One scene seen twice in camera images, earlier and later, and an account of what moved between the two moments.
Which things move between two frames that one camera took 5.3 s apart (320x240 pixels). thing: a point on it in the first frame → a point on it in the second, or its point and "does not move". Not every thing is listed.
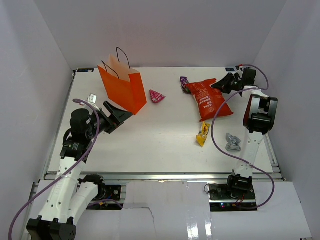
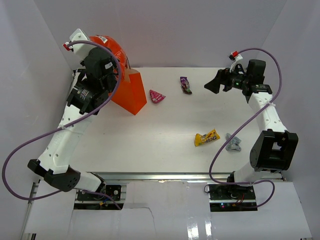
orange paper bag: x=124 y=85 does not move
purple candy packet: x=184 y=84 does not move
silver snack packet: x=234 y=143 does not move
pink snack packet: x=156 y=97 does not move
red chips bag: x=208 y=100 → x=112 y=45
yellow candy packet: x=202 y=135 → x=200 y=139
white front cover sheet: x=179 y=210 does not move
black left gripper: x=115 y=120 → x=115 y=63
